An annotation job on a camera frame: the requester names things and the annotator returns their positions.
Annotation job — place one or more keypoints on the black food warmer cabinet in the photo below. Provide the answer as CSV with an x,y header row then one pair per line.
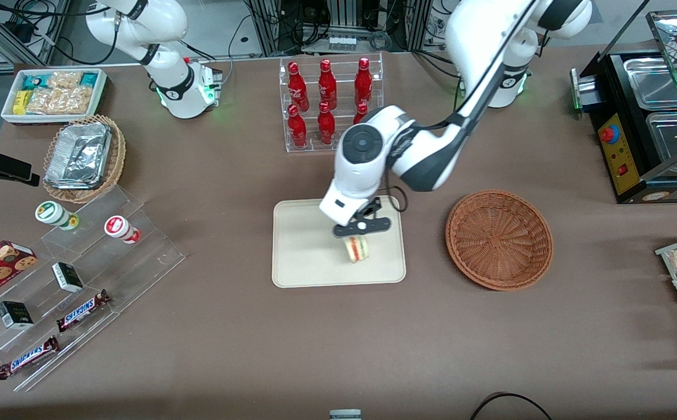
x,y
618,157

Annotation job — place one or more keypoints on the small dark green box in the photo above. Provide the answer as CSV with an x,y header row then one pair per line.
x,y
67,277
14,315

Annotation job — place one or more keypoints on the Snickers chocolate bar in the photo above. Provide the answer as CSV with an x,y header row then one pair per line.
x,y
81,311
28,357

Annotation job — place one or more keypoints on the cream plastic tray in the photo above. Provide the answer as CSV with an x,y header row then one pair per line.
x,y
303,251

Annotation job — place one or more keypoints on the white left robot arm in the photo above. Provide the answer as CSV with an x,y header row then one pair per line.
x,y
478,35

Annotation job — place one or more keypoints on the green lid cup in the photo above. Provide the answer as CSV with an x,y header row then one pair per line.
x,y
51,213

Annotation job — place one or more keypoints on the triangular sandwich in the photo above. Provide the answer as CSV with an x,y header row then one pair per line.
x,y
357,249

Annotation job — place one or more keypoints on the light wicker basket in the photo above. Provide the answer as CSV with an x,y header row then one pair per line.
x,y
118,157

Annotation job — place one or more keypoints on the small grey device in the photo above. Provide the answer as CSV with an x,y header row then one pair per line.
x,y
345,415

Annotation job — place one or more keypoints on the clear acrylic stepped stand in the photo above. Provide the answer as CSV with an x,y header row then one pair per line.
x,y
151,251

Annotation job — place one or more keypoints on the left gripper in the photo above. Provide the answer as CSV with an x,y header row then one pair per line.
x,y
374,206

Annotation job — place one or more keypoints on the red lid cup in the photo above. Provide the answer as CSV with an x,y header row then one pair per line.
x,y
118,226

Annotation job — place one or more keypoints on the brown wicker basket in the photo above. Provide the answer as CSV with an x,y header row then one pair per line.
x,y
498,239

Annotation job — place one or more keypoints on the clear cracker bag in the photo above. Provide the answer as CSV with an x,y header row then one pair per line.
x,y
64,79
61,101

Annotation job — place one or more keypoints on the white power strip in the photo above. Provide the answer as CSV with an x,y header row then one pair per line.
x,y
342,42

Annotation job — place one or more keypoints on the red emergency stop button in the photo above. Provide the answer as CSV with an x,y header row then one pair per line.
x,y
609,134

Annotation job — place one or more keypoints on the black clamp device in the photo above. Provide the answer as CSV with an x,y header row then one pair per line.
x,y
6,167

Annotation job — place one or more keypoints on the yellow snack packet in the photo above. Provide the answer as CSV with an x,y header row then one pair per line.
x,y
20,102

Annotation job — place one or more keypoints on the red cola bottle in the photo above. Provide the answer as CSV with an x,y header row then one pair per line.
x,y
363,83
327,86
297,129
361,112
326,127
297,87

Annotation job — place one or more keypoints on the teal snack packet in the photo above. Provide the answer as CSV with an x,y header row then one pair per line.
x,y
89,79
34,80

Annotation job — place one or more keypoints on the clear acrylic bottle rack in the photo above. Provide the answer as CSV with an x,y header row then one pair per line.
x,y
343,81

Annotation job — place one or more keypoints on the aluminium foil container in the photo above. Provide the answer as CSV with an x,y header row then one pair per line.
x,y
79,154

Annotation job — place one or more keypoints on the white plastic snack bin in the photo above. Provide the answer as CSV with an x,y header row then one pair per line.
x,y
52,119

